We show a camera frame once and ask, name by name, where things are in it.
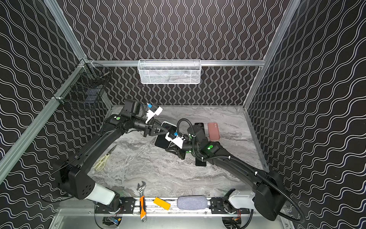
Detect pink phone case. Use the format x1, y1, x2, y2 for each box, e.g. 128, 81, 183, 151
208, 123, 220, 141

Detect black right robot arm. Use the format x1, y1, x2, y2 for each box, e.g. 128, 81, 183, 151
162, 118, 305, 223

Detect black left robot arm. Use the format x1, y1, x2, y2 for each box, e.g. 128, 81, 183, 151
52, 100, 168, 211

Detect white mesh basket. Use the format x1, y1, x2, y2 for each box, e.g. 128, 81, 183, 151
137, 59, 202, 85

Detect grey fabric pouch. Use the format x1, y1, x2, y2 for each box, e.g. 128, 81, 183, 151
177, 196, 208, 210

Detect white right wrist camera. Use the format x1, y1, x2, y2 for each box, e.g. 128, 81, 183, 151
165, 131, 185, 149

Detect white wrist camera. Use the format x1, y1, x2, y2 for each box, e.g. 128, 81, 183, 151
165, 131, 185, 149
145, 104, 163, 124

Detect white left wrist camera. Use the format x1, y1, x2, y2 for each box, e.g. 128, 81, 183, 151
145, 104, 163, 124

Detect orange handled adjustable wrench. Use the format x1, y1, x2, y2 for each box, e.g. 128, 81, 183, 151
137, 181, 146, 222

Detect scissors with pale handles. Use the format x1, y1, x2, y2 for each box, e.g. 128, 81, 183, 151
92, 145, 117, 172

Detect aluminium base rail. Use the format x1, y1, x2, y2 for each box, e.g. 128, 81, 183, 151
94, 192, 255, 217

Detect black wire basket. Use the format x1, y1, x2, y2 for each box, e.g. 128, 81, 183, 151
59, 63, 112, 116

